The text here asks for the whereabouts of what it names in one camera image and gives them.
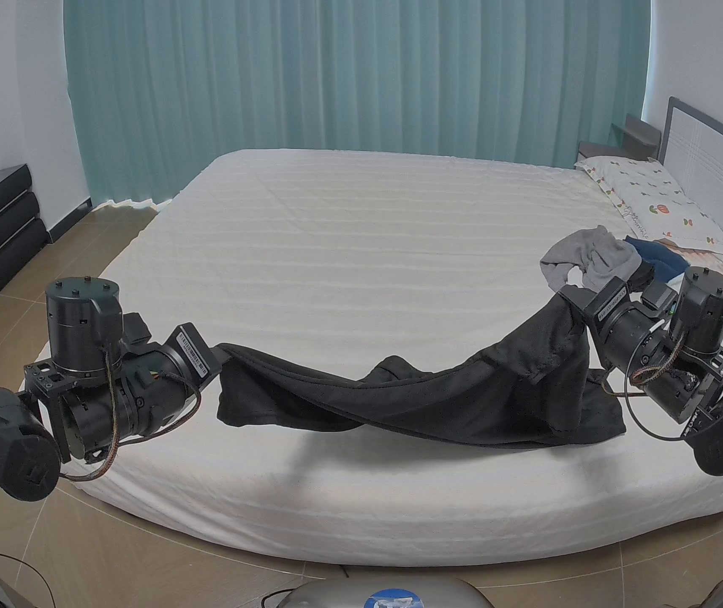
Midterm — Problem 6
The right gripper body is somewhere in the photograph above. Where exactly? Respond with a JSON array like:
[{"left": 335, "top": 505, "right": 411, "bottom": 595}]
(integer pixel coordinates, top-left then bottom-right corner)
[{"left": 561, "top": 276, "right": 714, "bottom": 426}]

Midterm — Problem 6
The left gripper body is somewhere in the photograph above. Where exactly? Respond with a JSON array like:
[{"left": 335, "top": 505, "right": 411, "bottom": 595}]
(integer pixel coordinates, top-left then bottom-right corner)
[{"left": 69, "top": 322, "right": 223, "bottom": 462}]

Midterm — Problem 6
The black T-shirt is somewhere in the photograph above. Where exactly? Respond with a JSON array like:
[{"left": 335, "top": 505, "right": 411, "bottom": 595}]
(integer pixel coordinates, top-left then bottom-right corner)
[{"left": 216, "top": 294, "right": 627, "bottom": 449}]

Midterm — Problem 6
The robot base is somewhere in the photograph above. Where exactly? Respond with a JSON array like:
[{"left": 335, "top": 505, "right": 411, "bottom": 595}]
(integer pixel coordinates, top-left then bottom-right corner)
[{"left": 276, "top": 579, "right": 483, "bottom": 608}]

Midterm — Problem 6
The pile of clothes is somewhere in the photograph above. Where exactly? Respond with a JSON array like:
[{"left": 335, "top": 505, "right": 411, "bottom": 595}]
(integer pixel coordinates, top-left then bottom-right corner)
[{"left": 539, "top": 225, "right": 692, "bottom": 293}]

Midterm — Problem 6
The bed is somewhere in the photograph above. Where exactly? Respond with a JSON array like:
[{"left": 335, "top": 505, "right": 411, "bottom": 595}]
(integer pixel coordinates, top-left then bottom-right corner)
[{"left": 60, "top": 95, "right": 723, "bottom": 568}]

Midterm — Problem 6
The white printed pillow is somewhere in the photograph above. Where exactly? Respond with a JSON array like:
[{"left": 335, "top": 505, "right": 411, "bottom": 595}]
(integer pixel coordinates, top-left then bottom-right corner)
[{"left": 580, "top": 156, "right": 723, "bottom": 255}]

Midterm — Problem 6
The grey bedside table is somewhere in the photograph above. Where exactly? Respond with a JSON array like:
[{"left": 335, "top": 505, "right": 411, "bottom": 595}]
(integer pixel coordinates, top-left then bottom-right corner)
[{"left": 577, "top": 113, "right": 663, "bottom": 163}]

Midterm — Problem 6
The blue-green curtain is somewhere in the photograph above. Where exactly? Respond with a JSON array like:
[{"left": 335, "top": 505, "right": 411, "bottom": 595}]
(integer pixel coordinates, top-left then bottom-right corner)
[{"left": 64, "top": 0, "right": 652, "bottom": 207}]

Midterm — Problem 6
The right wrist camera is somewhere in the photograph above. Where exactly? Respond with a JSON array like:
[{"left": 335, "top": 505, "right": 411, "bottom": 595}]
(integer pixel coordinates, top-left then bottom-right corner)
[{"left": 642, "top": 280, "right": 680, "bottom": 316}]

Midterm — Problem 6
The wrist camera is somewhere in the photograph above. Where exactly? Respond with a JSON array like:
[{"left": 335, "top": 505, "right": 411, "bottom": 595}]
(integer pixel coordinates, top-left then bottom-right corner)
[
  {"left": 642, "top": 280, "right": 680, "bottom": 316},
  {"left": 122, "top": 313, "right": 155, "bottom": 345}
]

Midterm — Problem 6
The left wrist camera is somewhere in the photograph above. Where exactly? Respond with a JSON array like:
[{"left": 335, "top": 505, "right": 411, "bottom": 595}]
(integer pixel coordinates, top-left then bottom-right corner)
[{"left": 122, "top": 313, "right": 155, "bottom": 345}]

